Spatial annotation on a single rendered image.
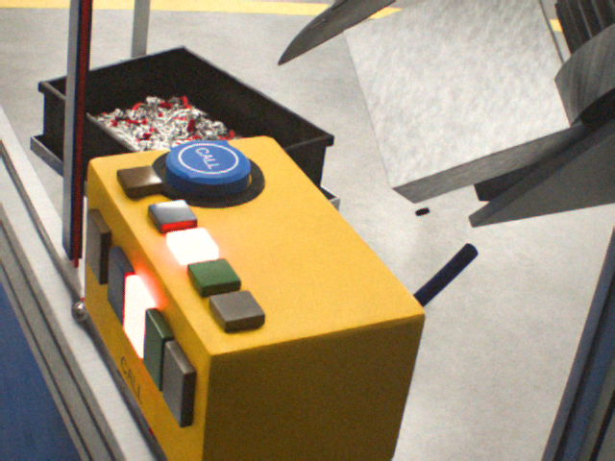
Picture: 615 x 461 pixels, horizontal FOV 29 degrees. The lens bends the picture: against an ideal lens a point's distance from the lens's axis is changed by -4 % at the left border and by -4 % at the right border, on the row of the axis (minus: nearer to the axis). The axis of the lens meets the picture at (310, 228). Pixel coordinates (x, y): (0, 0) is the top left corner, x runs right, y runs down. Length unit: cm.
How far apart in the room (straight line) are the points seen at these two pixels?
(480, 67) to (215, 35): 258
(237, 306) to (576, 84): 42
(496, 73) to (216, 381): 47
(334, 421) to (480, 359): 179
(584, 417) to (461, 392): 112
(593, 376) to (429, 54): 35
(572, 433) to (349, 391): 63
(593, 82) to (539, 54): 8
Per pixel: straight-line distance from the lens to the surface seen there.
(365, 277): 52
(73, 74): 81
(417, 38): 91
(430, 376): 224
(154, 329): 51
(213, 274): 50
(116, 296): 55
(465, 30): 91
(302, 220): 56
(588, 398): 110
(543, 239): 272
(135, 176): 57
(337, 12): 105
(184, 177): 56
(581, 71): 84
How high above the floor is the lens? 136
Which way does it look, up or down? 32 degrees down
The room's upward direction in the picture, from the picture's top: 8 degrees clockwise
